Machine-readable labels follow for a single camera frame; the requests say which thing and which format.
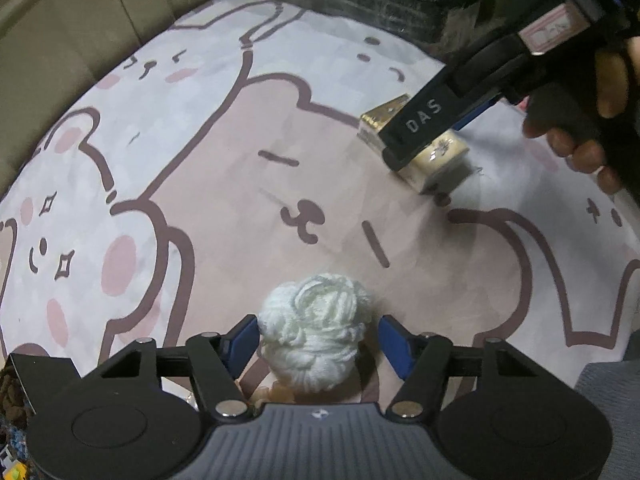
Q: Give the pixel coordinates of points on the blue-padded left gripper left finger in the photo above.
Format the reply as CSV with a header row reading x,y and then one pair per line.
x,y
237,347

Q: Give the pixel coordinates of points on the white yarn ball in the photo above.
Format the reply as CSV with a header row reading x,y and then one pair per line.
x,y
311,330

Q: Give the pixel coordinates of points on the gold card box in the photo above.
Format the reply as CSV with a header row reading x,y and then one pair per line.
x,y
439,168

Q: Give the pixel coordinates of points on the purple brown knitted doll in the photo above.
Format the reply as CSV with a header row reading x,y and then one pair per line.
x,y
14,409

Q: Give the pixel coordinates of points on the black storage box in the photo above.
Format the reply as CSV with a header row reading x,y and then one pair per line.
x,y
42,378

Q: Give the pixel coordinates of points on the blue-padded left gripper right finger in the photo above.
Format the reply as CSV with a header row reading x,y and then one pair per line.
x,y
398,345

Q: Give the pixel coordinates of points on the bear pattern bed sheet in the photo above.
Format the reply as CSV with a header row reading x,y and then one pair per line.
x,y
222,160

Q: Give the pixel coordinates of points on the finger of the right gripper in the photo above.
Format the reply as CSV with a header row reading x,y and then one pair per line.
x,y
452,99

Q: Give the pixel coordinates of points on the cream wardrobe doors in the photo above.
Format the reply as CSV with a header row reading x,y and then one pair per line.
x,y
53,50

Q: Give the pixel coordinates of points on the person right hand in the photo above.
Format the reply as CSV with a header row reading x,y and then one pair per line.
x,y
589,113

